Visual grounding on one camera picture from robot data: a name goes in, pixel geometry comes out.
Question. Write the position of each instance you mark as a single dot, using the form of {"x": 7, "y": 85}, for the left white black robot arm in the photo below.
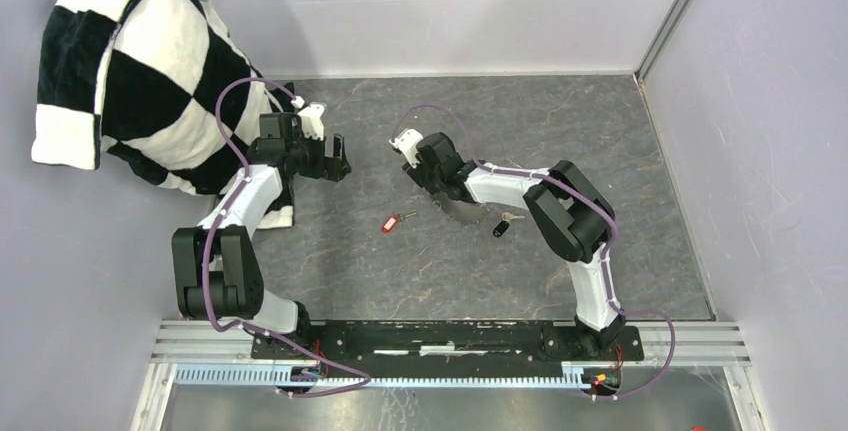
{"x": 217, "y": 274}

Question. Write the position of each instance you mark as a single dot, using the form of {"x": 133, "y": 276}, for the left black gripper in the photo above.
{"x": 335, "y": 168}

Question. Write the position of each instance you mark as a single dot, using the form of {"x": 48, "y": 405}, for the white slotted cable duct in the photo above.
{"x": 289, "y": 376}

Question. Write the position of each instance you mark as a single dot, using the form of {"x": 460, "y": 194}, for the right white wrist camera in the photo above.
{"x": 406, "y": 144}

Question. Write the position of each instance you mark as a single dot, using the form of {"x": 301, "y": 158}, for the black and white checkered cloth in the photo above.
{"x": 158, "y": 84}

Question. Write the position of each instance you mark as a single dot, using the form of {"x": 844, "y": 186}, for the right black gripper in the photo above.
{"x": 416, "y": 174}

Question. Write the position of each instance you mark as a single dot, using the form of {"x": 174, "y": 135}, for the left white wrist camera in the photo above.
{"x": 310, "y": 115}

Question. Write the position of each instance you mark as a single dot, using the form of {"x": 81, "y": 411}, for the corner aluminium profile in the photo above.
{"x": 662, "y": 37}

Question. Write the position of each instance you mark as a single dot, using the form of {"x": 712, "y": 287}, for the aluminium frame rail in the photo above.
{"x": 696, "y": 346}

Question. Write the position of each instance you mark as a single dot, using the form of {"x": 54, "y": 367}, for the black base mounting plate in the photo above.
{"x": 452, "y": 349}

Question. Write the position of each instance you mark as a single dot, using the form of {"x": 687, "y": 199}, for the key with red tag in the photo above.
{"x": 392, "y": 221}

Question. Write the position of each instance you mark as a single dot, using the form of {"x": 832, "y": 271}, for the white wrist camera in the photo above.
{"x": 406, "y": 144}
{"x": 310, "y": 115}

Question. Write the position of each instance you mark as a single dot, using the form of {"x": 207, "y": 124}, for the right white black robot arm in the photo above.
{"x": 573, "y": 217}

